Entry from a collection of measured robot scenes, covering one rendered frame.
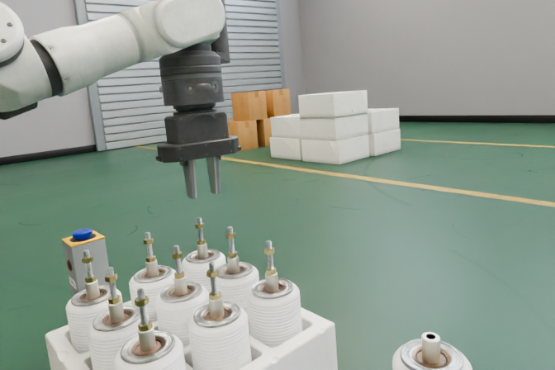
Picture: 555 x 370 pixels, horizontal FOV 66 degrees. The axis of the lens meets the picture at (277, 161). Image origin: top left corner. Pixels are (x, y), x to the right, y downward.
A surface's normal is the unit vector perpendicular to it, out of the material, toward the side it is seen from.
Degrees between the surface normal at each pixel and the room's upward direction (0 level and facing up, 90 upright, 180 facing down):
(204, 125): 90
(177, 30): 90
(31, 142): 90
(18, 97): 152
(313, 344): 90
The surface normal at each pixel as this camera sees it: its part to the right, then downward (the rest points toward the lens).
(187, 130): 0.51, 0.11
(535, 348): -0.07, -0.98
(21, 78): 0.75, 0.33
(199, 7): 0.69, 0.07
